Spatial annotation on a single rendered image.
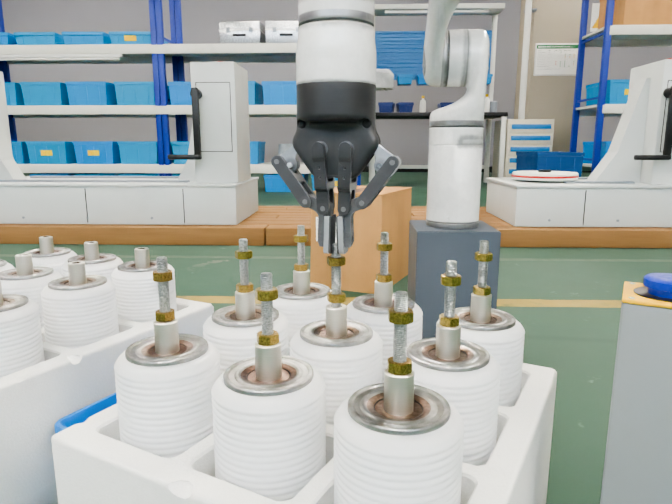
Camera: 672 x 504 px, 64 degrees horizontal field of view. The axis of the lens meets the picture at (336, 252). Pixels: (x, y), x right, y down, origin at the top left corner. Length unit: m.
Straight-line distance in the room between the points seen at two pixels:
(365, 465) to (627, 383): 0.26
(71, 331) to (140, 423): 0.31
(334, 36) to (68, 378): 0.52
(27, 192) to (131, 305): 2.01
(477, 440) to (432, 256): 0.47
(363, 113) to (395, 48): 5.97
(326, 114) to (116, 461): 0.35
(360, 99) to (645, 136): 2.45
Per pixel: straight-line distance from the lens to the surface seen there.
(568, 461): 0.89
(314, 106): 0.50
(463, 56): 0.95
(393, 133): 8.79
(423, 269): 0.93
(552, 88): 6.94
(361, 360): 0.53
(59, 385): 0.76
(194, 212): 2.55
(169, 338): 0.53
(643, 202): 2.74
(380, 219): 1.58
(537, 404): 0.61
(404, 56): 6.47
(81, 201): 2.74
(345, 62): 0.50
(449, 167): 0.94
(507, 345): 0.60
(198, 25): 9.28
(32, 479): 0.78
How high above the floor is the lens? 0.44
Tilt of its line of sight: 11 degrees down
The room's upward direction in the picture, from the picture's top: straight up
